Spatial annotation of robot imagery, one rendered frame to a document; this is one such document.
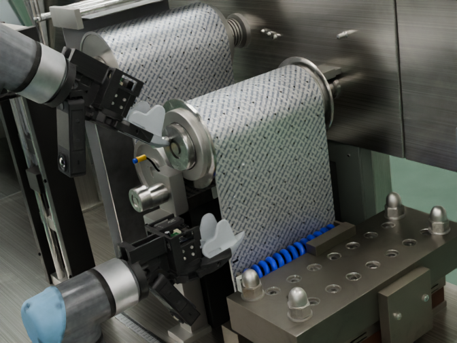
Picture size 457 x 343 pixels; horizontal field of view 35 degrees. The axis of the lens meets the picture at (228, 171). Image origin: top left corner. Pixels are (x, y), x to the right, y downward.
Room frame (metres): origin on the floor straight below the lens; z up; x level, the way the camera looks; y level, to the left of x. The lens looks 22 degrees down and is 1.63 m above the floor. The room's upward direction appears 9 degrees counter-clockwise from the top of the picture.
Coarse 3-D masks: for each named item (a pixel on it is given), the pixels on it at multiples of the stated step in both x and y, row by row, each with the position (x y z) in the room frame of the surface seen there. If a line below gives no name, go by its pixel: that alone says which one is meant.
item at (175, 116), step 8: (320, 88) 1.18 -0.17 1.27; (168, 112) 1.09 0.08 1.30; (176, 112) 1.07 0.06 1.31; (184, 112) 1.07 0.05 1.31; (168, 120) 1.10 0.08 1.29; (176, 120) 1.08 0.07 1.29; (184, 120) 1.06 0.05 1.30; (192, 120) 1.05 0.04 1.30; (192, 128) 1.04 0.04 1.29; (192, 136) 1.04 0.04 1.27; (200, 136) 1.04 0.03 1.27; (200, 144) 1.03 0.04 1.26; (200, 152) 1.03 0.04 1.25; (200, 160) 1.04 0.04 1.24; (176, 168) 1.10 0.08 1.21; (192, 168) 1.06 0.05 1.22; (200, 168) 1.04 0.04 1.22; (184, 176) 1.08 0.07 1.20; (192, 176) 1.06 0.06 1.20; (200, 176) 1.05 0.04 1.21
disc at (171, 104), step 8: (168, 104) 1.10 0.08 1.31; (176, 104) 1.08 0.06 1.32; (184, 104) 1.07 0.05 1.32; (192, 112) 1.05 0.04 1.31; (200, 120) 1.04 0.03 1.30; (200, 128) 1.04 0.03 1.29; (208, 136) 1.03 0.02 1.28; (208, 144) 1.03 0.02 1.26; (208, 152) 1.03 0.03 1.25; (208, 160) 1.03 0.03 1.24; (208, 168) 1.04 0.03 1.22; (208, 176) 1.04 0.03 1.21; (192, 184) 1.08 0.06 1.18; (200, 184) 1.06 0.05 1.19; (208, 184) 1.05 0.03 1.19
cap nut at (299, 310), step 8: (296, 288) 0.90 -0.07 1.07; (288, 296) 0.90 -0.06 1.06; (296, 296) 0.89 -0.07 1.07; (304, 296) 0.89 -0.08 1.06; (288, 304) 0.90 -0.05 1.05; (296, 304) 0.88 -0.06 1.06; (304, 304) 0.89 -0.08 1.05; (288, 312) 0.90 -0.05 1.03; (296, 312) 0.88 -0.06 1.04; (304, 312) 0.88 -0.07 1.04; (312, 312) 0.89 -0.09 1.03; (296, 320) 0.88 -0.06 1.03; (304, 320) 0.88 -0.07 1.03
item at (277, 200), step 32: (256, 160) 1.08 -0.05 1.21; (288, 160) 1.11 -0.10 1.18; (320, 160) 1.15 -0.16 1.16; (224, 192) 1.04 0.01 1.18; (256, 192) 1.07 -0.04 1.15; (288, 192) 1.11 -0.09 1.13; (320, 192) 1.15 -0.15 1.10; (256, 224) 1.07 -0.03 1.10; (288, 224) 1.10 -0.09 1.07; (320, 224) 1.15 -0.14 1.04; (256, 256) 1.06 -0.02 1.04
